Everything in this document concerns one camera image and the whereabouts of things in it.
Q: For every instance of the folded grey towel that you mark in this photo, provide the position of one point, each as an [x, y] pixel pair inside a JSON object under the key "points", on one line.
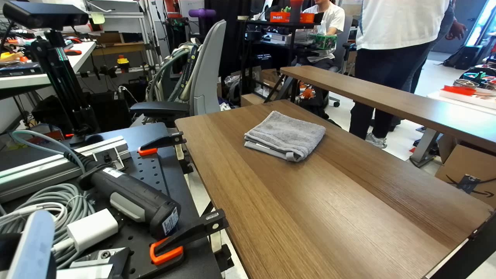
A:
{"points": [[285, 136]]}

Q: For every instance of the grey office chair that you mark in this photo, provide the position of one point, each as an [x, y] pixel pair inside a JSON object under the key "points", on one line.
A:
{"points": [[196, 90]]}

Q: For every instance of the far black orange clamp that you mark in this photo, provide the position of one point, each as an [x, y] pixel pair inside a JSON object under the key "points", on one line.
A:
{"points": [[165, 141]]}

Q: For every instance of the black orange clamp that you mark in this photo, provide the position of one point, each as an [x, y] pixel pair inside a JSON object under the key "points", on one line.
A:
{"points": [[165, 141], [173, 246]]}

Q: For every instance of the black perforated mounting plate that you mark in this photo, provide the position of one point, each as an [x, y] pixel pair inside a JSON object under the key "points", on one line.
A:
{"points": [[196, 262]]}

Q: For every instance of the seated person white shirt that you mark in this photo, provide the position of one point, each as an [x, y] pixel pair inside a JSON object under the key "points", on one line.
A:
{"points": [[333, 23]]}

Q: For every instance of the orange tool case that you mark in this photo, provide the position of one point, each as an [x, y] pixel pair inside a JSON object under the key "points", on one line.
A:
{"points": [[286, 17]]}

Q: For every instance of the near black orange clamp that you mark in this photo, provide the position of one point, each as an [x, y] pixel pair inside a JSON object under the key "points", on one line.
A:
{"points": [[173, 246]]}

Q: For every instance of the standing person white shirt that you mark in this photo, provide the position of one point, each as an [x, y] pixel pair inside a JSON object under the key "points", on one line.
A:
{"points": [[396, 35]]}

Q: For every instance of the black tripod stand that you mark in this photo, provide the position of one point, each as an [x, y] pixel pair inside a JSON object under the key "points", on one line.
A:
{"points": [[49, 49]]}

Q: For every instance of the white power adapter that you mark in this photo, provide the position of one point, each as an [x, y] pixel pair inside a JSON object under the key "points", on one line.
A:
{"points": [[92, 229]]}

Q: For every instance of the long wooden bench shelf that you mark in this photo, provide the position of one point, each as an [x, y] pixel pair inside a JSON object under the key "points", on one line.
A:
{"points": [[471, 125]]}

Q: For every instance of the cardboard box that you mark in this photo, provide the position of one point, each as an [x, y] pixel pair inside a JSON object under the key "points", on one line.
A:
{"points": [[472, 170]]}

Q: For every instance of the blue grey curved panel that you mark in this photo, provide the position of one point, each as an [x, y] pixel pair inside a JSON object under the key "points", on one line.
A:
{"points": [[33, 257]]}

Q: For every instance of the aluminium extrusion rail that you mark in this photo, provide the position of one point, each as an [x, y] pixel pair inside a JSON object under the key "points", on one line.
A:
{"points": [[30, 176]]}

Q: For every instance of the black camera on stand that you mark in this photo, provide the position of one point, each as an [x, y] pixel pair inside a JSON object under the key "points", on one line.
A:
{"points": [[44, 14]]}

